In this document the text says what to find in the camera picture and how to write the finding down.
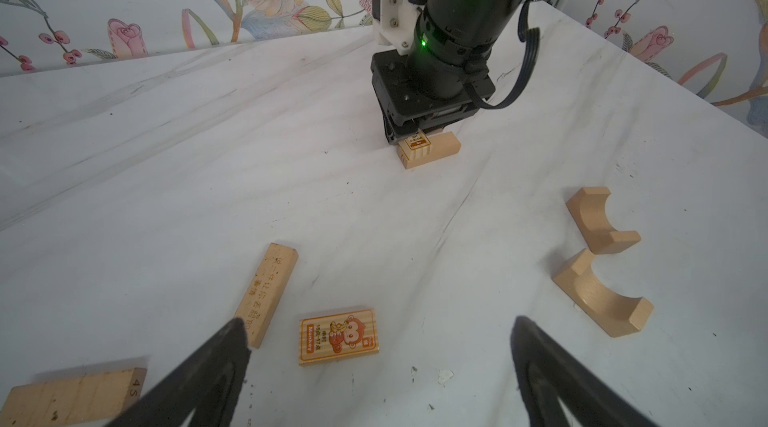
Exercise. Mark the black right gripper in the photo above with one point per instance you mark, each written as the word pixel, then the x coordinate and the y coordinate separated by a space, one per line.
pixel 419 92

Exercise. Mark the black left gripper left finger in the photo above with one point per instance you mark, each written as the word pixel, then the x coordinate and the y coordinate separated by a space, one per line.
pixel 203 390

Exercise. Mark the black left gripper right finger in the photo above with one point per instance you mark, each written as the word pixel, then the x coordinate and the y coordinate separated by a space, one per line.
pixel 552 381

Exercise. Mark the plain wood block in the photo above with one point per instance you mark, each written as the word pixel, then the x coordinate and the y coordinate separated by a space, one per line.
pixel 444 145

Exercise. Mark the printed monkey wood block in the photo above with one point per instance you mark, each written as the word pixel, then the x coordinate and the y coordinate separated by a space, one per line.
pixel 338 336

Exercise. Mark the printed small wood block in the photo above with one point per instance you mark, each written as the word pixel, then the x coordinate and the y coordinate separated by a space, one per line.
pixel 414 147

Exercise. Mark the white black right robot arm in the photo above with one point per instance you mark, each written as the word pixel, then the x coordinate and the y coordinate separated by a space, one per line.
pixel 463 32

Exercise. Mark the wood arch block near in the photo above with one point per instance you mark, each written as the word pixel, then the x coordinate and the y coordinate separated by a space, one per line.
pixel 615 314

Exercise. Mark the wood arch block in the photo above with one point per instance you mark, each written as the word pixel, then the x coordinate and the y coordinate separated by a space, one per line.
pixel 615 314
pixel 588 209

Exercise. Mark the engraved long wood block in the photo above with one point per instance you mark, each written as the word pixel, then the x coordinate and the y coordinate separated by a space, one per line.
pixel 260 301

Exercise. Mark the numbered long wood block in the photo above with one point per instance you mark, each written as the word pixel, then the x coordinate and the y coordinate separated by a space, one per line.
pixel 74 400

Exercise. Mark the wood arch block far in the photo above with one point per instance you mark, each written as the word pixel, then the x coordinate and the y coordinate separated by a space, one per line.
pixel 588 209

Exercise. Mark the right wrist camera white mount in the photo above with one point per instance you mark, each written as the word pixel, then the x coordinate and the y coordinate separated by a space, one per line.
pixel 394 23

